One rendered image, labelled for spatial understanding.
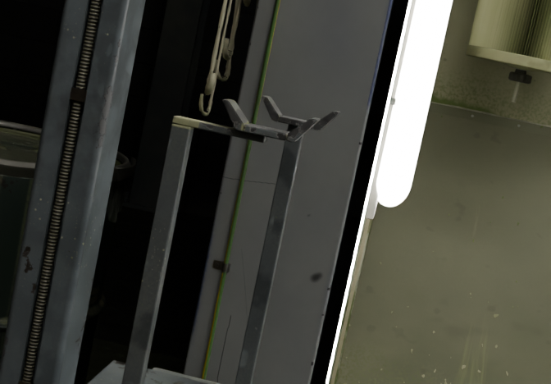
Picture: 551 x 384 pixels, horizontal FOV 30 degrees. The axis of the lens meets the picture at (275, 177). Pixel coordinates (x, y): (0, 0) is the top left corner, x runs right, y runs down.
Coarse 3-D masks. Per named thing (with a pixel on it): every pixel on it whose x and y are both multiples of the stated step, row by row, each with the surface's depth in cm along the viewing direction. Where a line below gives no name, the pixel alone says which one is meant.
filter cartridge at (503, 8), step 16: (480, 0) 294; (496, 0) 287; (512, 0) 283; (528, 0) 281; (544, 0) 281; (480, 16) 292; (496, 16) 286; (512, 16) 283; (528, 16) 283; (544, 16) 280; (480, 32) 291; (496, 32) 286; (512, 32) 283; (528, 32) 284; (544, 32) 282; (480, 48) 289; (496, 48) 286; (512, 48) 285; (528, 48) 284; (544, 48) 282; (512, 64) 289; (528, 64) 282; (544, 64) 282; (528, 80) 297; (512, 96) 299
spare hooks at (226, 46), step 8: (224, 0) 144; (240, 0) 148; (248, 0) 147; (224, 8) 144; (224, 16) 144; (224, 32) 145; (232, 32) 149; (216, 40) 145; (224, 40) 146; (232, 40) 150; (216, 48) 145; (224, 48) 147; (232, 48) 150; (216, 56) 145; (224, 56) 148; (216, 64) 146; (216, 72) 146; (208, 80) 142; (224, 80) 150; (208, 88) 142; (200, 96) 143; (200, 104) 143; (208, 104) 147; (208, 112) 146
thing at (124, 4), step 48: (96, 0) 92; (144, 0) 96; (96, 48) 92; (48, 96) 93; (96, 96) 93; (48, 144) 94; (96, 144) 93; (48, 192) 94; (96, 192) 95; (48, 240) 95; (96, 240) 98; (48, 288) 96; (48, 336) 95
